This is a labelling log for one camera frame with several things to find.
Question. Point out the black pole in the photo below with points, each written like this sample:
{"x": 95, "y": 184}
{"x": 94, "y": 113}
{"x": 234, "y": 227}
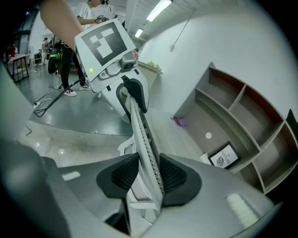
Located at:
{"x": 60, "y": 94}

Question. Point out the green plant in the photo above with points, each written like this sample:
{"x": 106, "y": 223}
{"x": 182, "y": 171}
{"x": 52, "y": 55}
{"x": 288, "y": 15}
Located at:
{"x": 154, "y": 65}

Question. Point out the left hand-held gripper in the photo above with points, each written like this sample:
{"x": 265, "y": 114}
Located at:
{"x": 104, "y": 44}

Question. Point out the long ceiling light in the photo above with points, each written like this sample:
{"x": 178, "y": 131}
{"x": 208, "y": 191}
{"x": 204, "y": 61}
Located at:
{"x": 158, "y": 9}

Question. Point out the green motorcycle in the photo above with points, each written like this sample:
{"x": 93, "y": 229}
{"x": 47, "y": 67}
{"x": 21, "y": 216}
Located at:
{"x": 54, "y": 57}

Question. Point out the grey wall conduit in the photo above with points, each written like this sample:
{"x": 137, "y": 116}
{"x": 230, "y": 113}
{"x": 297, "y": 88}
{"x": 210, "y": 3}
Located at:
{"x": 182, "y": 30}

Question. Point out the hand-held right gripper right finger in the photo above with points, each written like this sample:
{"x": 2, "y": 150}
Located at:
{"x": 209, "y": 186}

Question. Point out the black frame table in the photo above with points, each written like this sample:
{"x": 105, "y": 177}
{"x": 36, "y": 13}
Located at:
{"x": 17, "y": 60}

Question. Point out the white card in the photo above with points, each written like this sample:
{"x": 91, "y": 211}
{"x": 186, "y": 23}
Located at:
{"x": 205, "y": 158}

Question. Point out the white power strip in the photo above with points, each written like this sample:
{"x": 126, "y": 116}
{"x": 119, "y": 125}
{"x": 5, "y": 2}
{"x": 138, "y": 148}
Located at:
{"x": 36, "y": 105}

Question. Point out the black picture frame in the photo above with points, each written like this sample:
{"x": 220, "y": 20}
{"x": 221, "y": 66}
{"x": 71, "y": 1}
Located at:
{"x": 224, "y": 155}

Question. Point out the short ceiling light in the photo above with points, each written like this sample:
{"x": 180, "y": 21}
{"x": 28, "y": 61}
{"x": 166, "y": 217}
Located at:
{"x": 139, "y": 32}

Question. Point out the grey wooden shelf unit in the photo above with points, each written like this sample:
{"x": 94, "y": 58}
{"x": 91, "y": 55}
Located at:
{"x": 256, "y": 120}

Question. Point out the person's left forearm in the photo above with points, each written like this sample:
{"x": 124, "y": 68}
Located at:
{"x": 59, "y": 21}

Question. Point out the white counter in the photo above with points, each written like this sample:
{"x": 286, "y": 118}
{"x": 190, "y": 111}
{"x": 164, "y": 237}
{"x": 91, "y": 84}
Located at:
{"x": 151, "y": 76}

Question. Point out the pink purple small item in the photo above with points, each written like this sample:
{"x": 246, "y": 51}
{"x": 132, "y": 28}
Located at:
{"x": 179, "y": 121}

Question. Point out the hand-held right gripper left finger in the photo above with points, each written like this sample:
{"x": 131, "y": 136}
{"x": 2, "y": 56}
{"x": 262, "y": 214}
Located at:
{"x": 88, "y": 186}

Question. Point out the brown wooden desk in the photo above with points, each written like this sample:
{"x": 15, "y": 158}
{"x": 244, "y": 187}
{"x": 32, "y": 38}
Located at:
{"x": 198, "y": 120}

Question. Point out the black bent rod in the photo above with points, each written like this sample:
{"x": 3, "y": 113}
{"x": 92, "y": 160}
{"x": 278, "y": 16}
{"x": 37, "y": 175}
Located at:
{"x": 29, "y": 131}

